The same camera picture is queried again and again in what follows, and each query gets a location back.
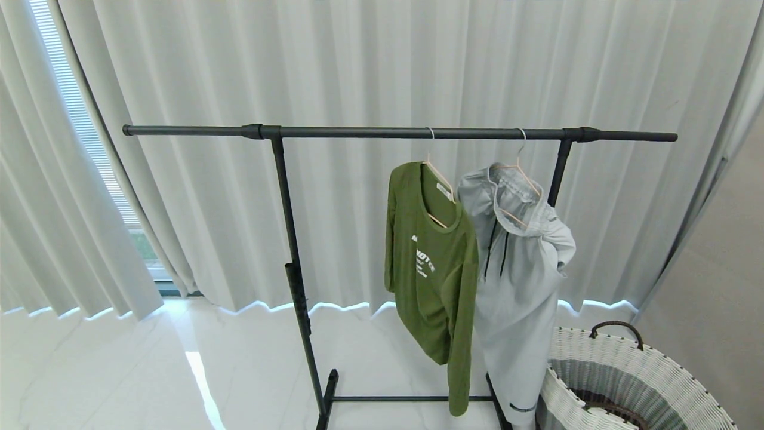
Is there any green shirt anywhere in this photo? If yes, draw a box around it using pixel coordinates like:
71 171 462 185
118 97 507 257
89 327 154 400
383 161 480 418

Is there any window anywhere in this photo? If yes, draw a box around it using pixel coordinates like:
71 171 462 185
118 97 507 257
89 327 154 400
27 0 205 299

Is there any pink clothes hanger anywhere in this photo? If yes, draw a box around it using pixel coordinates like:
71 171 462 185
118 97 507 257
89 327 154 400
420 127 458 229
497 128 543 229

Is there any pale grey garment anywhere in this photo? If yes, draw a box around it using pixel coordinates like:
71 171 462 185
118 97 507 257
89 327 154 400
456 162 578 428

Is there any black clothes rack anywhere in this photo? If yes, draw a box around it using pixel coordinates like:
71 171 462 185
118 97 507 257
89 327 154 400
121 123 679 430

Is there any white laundry basket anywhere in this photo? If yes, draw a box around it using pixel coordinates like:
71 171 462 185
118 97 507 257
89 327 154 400
537 320 738 430

